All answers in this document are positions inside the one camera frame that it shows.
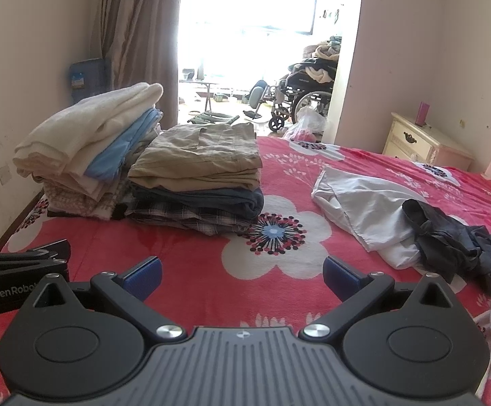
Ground red floral blanket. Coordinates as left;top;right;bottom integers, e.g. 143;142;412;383
0;133;491;406

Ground small folding table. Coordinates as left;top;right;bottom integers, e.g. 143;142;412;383
179;68;221;113

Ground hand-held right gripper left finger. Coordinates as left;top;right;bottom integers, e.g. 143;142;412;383
29;256;187;343

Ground pile of clothes on wheelchair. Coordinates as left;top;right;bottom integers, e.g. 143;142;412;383
300;36;343;84

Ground plastic bag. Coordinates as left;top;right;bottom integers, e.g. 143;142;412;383
282;106;328;141

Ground light blue folded garment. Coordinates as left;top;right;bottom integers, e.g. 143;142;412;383
85;108;164;181

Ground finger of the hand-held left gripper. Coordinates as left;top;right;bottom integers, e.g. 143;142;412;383
0;240;71;282

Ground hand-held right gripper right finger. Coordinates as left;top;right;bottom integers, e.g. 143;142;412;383
298;256;462;342

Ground black garment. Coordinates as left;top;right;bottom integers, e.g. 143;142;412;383
401;198;491;293

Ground pile of folded clothes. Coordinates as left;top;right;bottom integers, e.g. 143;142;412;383
124;200;255;236

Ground wheelchair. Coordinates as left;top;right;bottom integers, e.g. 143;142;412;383
243;57;339;133

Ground cream nightstand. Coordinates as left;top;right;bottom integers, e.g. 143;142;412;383
382;112;475;173

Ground light grey garment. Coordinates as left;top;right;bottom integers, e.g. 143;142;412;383
311;167;431;270

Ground pale checked folded cloth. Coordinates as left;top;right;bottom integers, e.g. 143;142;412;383
43;175;122;221

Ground brown curtain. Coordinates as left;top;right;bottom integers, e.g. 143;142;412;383
90;0;185;130

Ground dark blue folded garment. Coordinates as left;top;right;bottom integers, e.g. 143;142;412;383
131;185;265;221

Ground cream folded garment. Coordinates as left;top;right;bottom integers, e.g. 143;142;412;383
13;82;164;179

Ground khaki pants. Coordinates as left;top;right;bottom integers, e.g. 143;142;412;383
128;122;264;193

